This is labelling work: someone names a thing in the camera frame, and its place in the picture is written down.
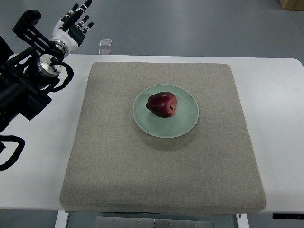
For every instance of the upper floor metal plate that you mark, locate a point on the upper floor metal plate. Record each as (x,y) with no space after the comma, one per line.
(105,43)

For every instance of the floor metal plate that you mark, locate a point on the floor metal plate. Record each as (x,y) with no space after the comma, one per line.
(104,51)
(105,43)

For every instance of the red apple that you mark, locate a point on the red apple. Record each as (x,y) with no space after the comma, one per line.
(162,104)

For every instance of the pale green plate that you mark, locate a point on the pale green plate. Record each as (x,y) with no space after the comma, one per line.
(183,120)

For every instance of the lower floor metal plate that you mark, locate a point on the lower floor metal plate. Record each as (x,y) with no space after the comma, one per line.
(104,51)

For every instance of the grey metal base plate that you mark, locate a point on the grey metal base plate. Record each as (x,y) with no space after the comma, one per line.
(119,222)

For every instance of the black control panel strip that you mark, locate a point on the black control panel strip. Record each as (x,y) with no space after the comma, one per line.
(288,216)

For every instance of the grey fabric cushion mat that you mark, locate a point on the grey fabric cushion mat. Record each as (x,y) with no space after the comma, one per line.
(115,166)

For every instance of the white table leg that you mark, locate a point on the white table leg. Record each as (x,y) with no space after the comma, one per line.
(62,219)

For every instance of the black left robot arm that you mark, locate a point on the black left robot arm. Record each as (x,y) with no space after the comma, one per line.
(27,78)

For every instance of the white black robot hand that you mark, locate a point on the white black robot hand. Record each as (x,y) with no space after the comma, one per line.
(70,31)

